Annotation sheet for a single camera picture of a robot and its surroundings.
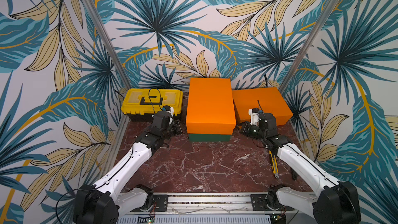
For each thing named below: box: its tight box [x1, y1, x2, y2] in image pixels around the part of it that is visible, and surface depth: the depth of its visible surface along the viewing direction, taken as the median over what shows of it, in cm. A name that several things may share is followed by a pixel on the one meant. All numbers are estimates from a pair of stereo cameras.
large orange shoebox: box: [185, 77, 237, 135], surface depth 83 cm
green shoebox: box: [188, 133, 232, 143], surface depth 97 cm
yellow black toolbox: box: [120, 88, 184, 122], surface depth 93 cm
